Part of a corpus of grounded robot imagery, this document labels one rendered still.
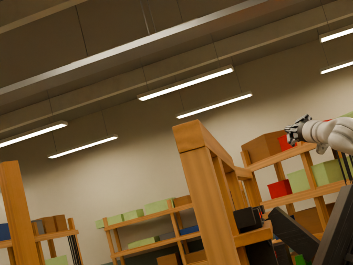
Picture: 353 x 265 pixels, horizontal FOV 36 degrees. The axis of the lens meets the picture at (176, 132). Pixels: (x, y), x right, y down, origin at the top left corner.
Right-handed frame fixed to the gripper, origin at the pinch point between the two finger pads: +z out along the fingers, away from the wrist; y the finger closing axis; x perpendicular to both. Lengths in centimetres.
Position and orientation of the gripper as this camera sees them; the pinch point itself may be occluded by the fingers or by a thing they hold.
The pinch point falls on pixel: (289, 129)
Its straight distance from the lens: 193.7
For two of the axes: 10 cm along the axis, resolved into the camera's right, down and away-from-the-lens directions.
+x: 7.6, 5.8, 2.9
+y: -5.7, 8.1, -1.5
